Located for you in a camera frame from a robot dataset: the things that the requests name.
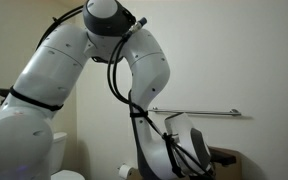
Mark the metal wall grab bar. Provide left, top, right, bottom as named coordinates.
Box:
left=148, top=106, right=243, bottom=118

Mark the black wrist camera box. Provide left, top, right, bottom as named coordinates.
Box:
left=208, top=146, right=238, bottom=167

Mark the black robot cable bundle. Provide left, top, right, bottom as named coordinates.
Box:
left=33, top=4, right=216, bottom=180

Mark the white toilet paper roll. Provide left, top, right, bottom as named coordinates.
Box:
left=117, top=163, right=135, bottom=180

